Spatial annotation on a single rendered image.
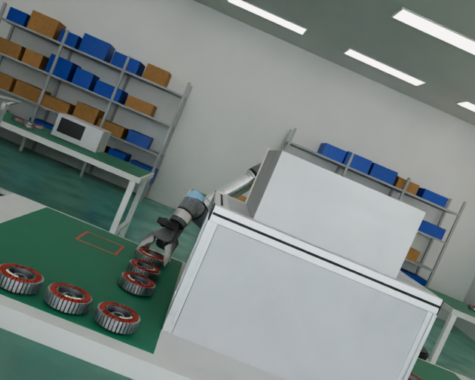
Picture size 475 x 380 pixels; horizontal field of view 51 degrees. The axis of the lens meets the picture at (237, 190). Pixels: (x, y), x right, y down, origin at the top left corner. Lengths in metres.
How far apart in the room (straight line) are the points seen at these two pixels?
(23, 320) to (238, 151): 7.40
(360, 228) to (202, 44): 7.40
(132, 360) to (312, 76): 7.74
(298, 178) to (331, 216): 0.14
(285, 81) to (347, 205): 7.27
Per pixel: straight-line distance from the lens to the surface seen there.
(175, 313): 1.40
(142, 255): 1.91
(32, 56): 8.54
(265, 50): 8.64
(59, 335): 1.23
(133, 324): 1.29
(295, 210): 1.36
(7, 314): 1.26
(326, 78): 8.72
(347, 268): 1.40
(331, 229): 1.39
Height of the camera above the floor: 1.26
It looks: 4 degrees down
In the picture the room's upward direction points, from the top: 23 degrees clockwise
